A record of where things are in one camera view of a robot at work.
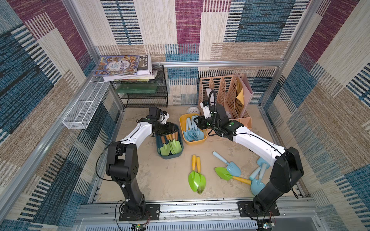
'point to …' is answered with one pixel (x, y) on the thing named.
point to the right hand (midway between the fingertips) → (196, 117)
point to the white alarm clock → (193, 109)
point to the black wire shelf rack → (142, 94)
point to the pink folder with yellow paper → (244, 94)
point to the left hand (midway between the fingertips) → (173, 130)
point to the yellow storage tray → (182, 119)
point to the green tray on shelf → (137, 88)
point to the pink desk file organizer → (225, 86)
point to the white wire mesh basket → (83, 110)
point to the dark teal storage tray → (158, 138)
